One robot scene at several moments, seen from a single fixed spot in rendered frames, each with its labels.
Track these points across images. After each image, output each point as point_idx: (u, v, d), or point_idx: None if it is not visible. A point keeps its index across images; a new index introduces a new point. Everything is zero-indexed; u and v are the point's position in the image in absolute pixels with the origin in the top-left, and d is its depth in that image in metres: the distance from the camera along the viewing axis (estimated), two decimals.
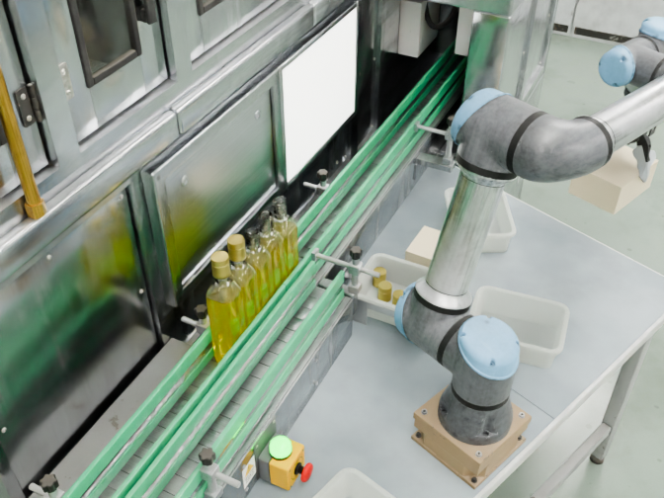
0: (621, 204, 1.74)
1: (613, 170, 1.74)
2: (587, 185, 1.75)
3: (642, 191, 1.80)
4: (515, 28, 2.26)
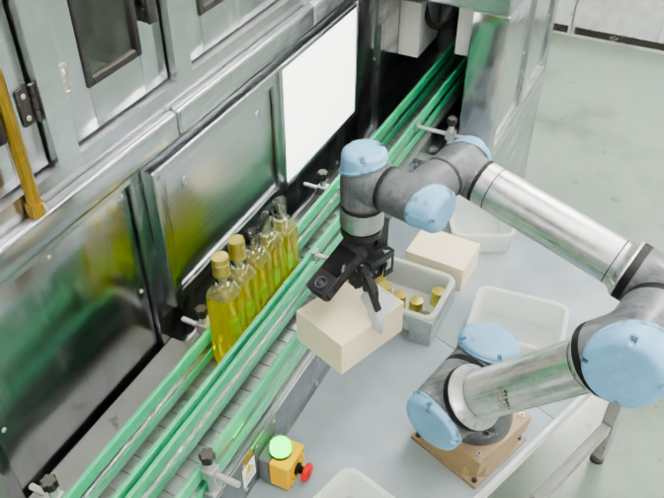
0: (349, 361, 1.39)
1: (341, 318, 1.39)
2: (311, 335, 1.40)
3: (389, 338, 1.45)
4: (515, 28, 2.26)
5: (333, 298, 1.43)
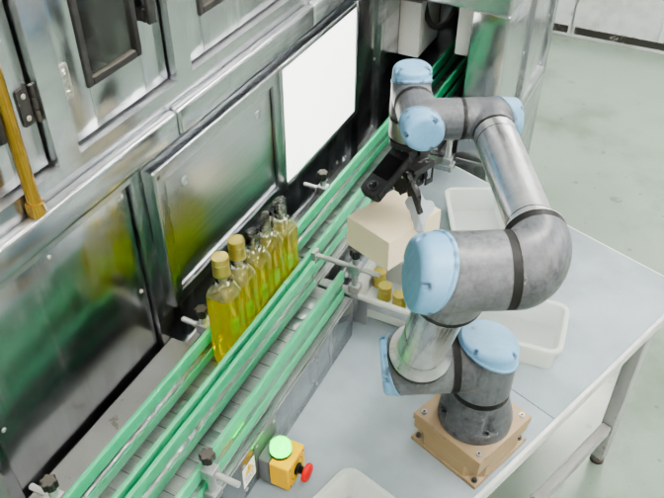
0: (394, 259, 1.59)
1: (386, 221, 1.60)
2: (361, 237, 1.61)
3: None
4: (515, 28, 2.26)
5: (379, 207, 1.64)
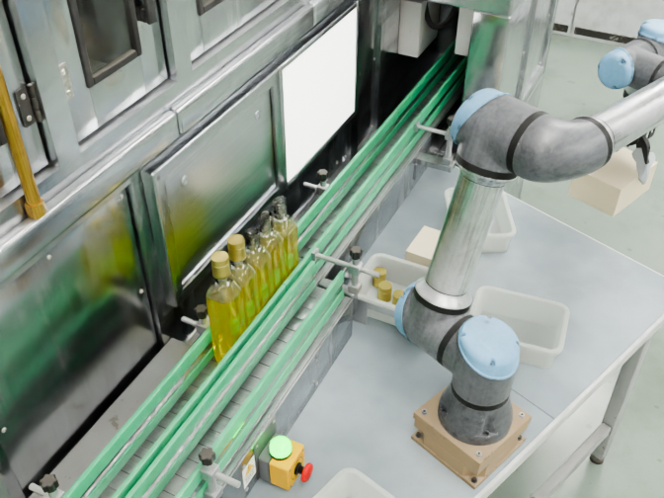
0: (620, 206, 1.74)
1: (612, 172, 1.74)
2: (586, 187, 1.76)
3: (641, 193, 1.80)
4: (515, 28, 2.26)
5: None
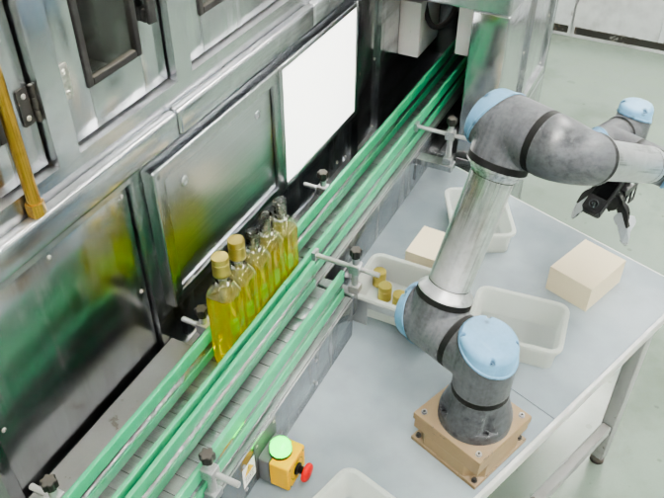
0: (591, 301, 1.93)
1: (584, 271, 1.94)
2: (561, 284, 1.95)
3: (612, 287, 2.00)
4: (515, 28, 2.26)
5: (574, 258, 1.98)
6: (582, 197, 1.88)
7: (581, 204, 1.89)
